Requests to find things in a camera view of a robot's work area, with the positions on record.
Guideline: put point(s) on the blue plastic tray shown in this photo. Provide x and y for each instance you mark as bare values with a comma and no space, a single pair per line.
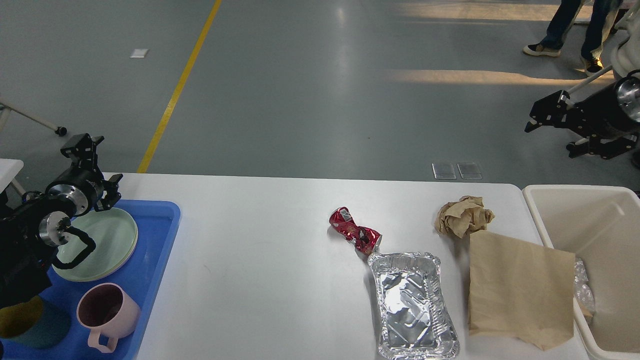
140,277

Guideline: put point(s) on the clear floor plate left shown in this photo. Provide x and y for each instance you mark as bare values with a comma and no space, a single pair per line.
444,171

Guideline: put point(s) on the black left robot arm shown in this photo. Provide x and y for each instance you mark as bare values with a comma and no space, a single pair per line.
38,234

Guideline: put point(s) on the clear floor plate right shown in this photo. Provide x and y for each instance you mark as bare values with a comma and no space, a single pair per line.
470,170

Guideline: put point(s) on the seated person in white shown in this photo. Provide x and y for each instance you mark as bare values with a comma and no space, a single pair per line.
626,56

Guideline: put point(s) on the teal yellow cup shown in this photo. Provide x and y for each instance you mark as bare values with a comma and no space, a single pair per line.
36,323

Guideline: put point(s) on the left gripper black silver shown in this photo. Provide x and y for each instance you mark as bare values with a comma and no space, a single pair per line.
83,184

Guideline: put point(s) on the clear floor plate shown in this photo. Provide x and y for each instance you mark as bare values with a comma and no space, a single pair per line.
470,170
444,171

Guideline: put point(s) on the beige plastic bin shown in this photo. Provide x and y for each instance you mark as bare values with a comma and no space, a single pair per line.
601,226

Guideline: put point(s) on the green plate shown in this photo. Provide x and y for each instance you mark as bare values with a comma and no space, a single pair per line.
115,234

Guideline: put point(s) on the pink mug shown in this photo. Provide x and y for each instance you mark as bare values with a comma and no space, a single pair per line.
109,314

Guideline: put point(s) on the aluminium foil tray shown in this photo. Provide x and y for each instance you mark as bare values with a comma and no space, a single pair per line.
415,323

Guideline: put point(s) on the crumpled foil in bin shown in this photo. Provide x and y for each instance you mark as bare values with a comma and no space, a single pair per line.
582,291

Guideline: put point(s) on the brown paper bag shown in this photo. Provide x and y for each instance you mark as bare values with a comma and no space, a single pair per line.
520,289

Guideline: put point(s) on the brown paper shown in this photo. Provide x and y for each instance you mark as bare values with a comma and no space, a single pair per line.
466,216

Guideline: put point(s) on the crushed red can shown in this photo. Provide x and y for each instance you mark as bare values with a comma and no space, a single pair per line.
364,239

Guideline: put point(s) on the white office chair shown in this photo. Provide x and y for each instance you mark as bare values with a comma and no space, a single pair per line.
590,80

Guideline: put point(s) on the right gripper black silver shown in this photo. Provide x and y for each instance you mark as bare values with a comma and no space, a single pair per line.
612,112

